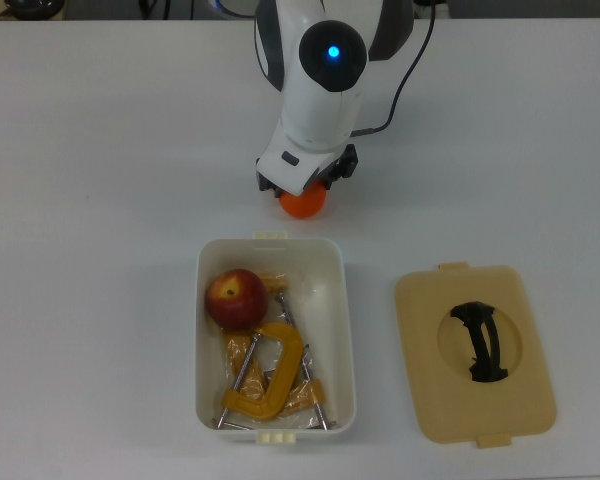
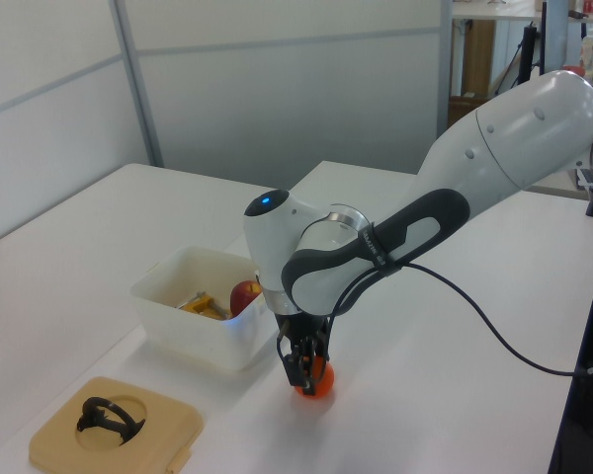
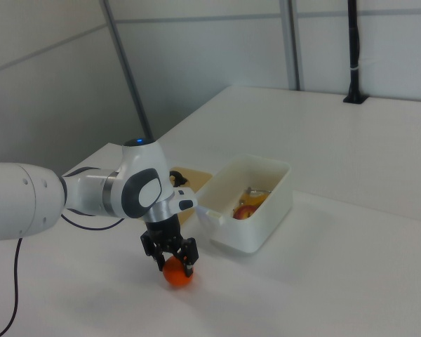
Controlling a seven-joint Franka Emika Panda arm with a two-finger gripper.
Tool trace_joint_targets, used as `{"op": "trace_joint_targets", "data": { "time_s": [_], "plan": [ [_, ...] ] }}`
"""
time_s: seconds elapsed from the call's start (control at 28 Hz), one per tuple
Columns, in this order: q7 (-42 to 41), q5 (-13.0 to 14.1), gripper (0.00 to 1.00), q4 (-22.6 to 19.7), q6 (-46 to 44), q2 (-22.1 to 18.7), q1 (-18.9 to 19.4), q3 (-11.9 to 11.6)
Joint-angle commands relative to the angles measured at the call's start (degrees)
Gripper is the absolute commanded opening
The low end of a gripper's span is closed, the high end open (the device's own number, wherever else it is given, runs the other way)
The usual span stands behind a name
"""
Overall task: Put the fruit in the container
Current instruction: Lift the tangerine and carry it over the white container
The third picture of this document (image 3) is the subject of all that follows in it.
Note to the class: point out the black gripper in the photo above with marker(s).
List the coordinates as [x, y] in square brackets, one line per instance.
[163, 230]

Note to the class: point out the orange fruit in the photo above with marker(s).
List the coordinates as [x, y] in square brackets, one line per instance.
[175, 277]

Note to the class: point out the red apple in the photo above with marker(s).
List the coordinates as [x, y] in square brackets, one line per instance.
[245, 212]

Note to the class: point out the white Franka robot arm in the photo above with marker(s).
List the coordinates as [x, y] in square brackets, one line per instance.
[21, 200]

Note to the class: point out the white plastic container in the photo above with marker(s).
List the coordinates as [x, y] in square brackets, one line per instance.
[266, 224]

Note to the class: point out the beige plastic lid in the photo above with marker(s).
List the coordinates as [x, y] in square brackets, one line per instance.
[198, 177]

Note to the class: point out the yellow toy banana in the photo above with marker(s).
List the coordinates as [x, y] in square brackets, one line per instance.
[254, 201]

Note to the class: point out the small grey metal object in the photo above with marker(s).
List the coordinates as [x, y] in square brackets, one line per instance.
[258, 190]

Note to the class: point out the black pole with base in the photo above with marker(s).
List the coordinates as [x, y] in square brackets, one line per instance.
[353, 52]

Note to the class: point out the silver partition post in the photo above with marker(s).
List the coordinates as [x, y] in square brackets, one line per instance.
[128, 66]
[292, 45]

